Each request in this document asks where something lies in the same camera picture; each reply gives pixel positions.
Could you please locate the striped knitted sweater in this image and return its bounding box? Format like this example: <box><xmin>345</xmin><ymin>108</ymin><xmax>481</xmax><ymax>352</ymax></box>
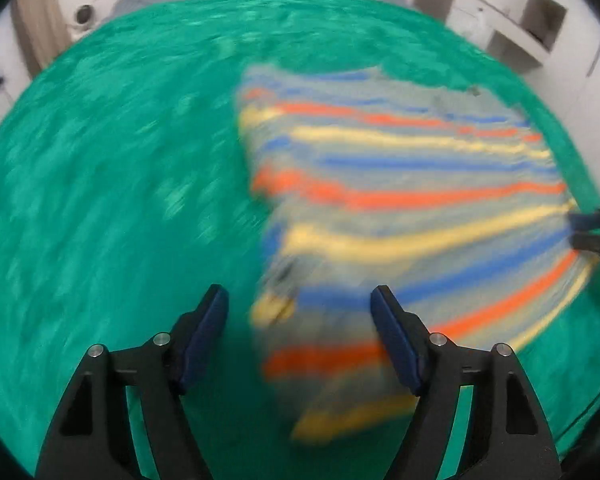
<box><xmin>236</xmin><ymin>65</ymin><xmax>596</xmax><ymax>444</ymax></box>

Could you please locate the white bedside shelf unit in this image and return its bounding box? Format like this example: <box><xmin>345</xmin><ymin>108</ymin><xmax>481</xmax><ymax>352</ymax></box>
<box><xmin>406</xmin><ymin>0</ymin><xmax>600</xmax><ymax>106</ymax></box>

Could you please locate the beige curtain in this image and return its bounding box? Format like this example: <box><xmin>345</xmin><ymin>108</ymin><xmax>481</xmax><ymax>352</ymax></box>
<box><xmin>9</xmin><ymin>0</ymin><xmax>72</xmax><ymax>78</ymax></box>

